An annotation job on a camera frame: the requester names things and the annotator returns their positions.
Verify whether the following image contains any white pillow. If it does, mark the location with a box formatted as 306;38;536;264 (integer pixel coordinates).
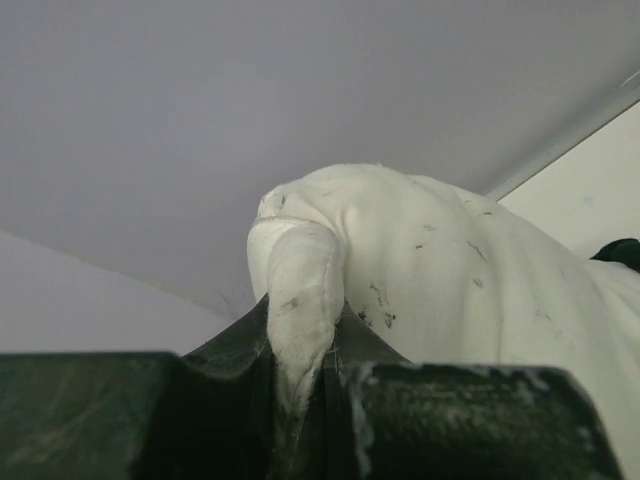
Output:
247;164;639;479

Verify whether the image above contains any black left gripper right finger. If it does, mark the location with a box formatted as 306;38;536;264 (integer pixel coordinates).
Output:
299;309;622;479

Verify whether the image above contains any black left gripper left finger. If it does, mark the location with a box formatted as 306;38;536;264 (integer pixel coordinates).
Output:
1;300;296;479

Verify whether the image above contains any black white checkered pillowcase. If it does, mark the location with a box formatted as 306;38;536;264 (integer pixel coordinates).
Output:
591;238;640;273

